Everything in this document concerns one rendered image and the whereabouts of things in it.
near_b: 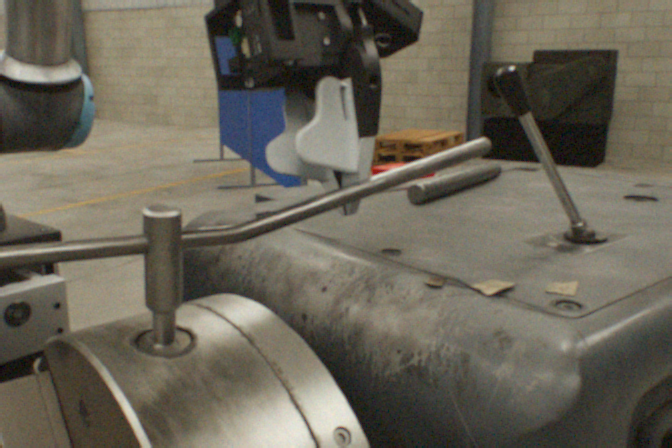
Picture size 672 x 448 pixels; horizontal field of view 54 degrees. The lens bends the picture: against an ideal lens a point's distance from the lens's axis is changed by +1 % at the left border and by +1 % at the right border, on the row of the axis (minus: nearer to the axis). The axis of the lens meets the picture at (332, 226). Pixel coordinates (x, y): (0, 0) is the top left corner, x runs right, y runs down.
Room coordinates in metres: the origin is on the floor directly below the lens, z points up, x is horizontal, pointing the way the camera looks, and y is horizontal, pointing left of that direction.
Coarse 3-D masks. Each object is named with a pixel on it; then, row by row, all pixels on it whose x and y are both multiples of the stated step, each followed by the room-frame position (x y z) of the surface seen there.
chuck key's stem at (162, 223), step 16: (160, 208) 0.37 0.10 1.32; (176, 208) 0.37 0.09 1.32; (144, 224) 0.37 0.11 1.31; (160, 224) 0.36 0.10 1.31; (176, 224) 0.37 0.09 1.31; (160, 240) 0.36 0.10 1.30; (176, 240) 0.37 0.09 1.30; (144, 256) 0.37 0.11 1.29; (160, 256) 0.36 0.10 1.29; (176, 256) 0.37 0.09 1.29; (160, 272) 0.37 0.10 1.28; (176, 272) 0.37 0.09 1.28; (160, 288) 0.37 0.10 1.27; (176, 288) 0.37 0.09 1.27; (160, 304) 0.37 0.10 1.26; (176, 304) 0.37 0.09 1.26; (160, 320) 0.37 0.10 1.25; (160, 336) 0.37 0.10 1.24
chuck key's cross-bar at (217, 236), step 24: (480, 144) 0.47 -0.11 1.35; (408, 168) 0.44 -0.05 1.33; (432, 168) 0.45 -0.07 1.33; (336, 192) 0.42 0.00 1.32; (360, 192) 0.43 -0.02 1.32; (264, 216) 0.40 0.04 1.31; (288, 216) 0.40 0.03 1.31; (312, 216) 0.41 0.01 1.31; (72, 240) 0.35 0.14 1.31; (96, 240) 0.36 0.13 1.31; (120, 240) 0.36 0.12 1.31; (144, 240) 0.37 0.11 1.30; (192, 240) 0.38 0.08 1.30; (216, 240) 0.38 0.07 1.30; (240, 240) 0.39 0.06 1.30; (0, 264) 0.33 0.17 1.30; (24, 264) 0.34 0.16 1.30; (48, 264) 0.34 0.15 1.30
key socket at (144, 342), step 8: (144, 336) 0.38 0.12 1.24; (152, 336) 0.38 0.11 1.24; (176, 336) 0.39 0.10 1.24; (184, 336) 0.39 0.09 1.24; (136, 344) 0.38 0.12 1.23; (144, 344) 0.37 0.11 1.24; (152, 344) 0.37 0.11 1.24; (176, 344) 0.38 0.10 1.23; (184, 344) 0.38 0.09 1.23; (152, 352) 0.37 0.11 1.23; (160, 352) 0.37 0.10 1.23; (168, 352) 0.37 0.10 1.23
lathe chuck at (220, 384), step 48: (96, 336) 0.38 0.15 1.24; (192, 336) 0.39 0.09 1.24; (240, 336) 0.39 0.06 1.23; (96, 384) 0.35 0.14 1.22; (144, 384) 0.33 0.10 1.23; (192, 384) 0.34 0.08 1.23; (240, 384) 0.35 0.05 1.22; (96, 432) 0.35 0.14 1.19; (144, 432) 0.31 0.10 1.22; (192, 432) 0.31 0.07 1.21; (240, 432) 0.32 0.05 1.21; (288, 432) 0.33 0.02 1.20
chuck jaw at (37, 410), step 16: (48, 368) 0.43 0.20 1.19; (0, 384) 0.40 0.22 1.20; (16, 384) 0.40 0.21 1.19; (32, 384) 0.41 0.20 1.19; (48, 384) 0.41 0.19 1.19; (0, 400) 0.39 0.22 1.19; (16, 400) 0.40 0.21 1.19; (32, 400) 0.40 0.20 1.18; (48, 400) 0.40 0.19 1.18; (0, 416) 0.38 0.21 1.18; (16, 416) 0.39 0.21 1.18; (32, 416) 0.39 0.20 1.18; (48, 416) 0.40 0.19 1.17; (0, 432) 0.38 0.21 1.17; (16, 432) 0.38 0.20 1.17; (32, 432) 0.39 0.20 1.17; (48, 432) 0.39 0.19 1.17; (64, 432) 0.39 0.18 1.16
